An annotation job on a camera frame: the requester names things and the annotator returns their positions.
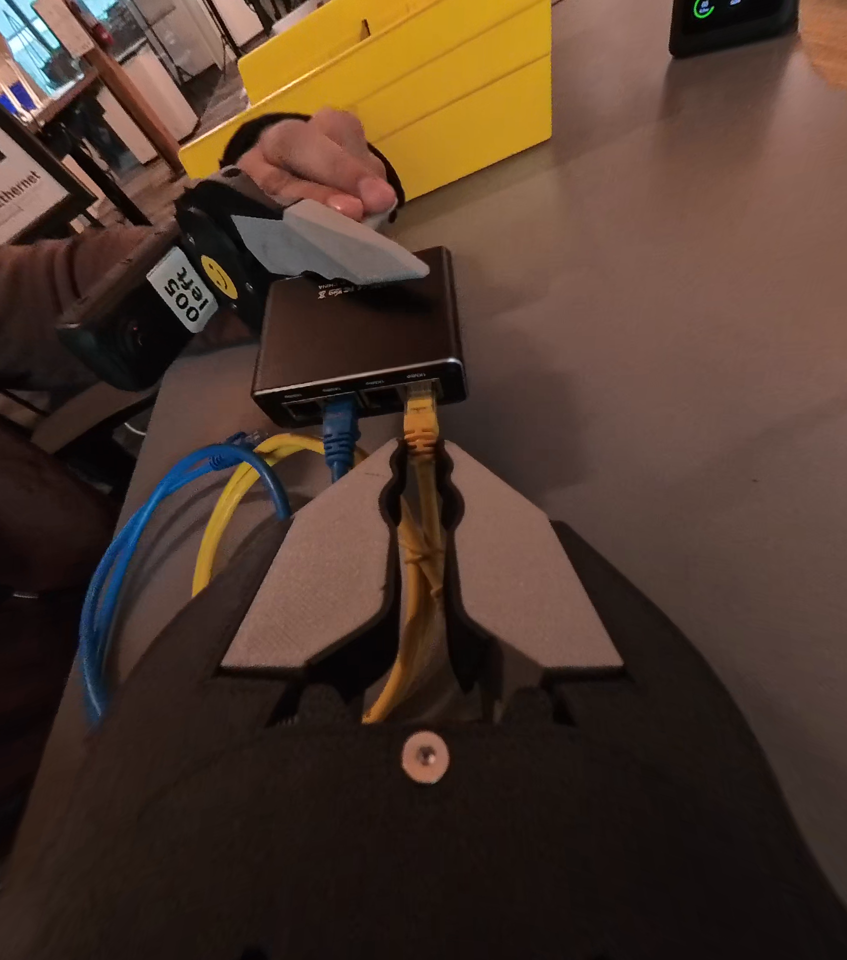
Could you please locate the black network switch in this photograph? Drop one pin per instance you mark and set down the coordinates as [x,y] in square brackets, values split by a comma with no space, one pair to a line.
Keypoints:
[363,330]

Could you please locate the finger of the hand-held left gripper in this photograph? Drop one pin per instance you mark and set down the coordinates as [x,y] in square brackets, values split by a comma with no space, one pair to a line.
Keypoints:
[333,244]

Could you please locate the person's torso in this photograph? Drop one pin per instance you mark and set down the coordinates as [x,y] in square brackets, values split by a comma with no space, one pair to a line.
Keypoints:
[3,525]

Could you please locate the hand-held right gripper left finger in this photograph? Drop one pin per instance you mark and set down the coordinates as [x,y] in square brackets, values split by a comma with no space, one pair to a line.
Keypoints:
[303,592]

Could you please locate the person's left forearm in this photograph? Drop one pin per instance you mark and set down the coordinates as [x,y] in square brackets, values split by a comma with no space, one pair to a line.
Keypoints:
[18,300]

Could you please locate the person's left hand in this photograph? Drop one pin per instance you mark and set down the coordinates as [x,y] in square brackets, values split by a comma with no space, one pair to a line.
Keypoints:
[311,150]

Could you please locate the small black display device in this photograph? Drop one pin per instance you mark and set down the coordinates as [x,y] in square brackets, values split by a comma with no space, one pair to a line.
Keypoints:
[783,30]

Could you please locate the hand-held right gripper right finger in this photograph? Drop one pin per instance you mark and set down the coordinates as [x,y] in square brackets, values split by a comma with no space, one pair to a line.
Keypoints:
[536,592]

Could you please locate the yellow plastic bin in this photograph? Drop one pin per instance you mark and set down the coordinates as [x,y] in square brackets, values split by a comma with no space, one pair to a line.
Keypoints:
[431,97]

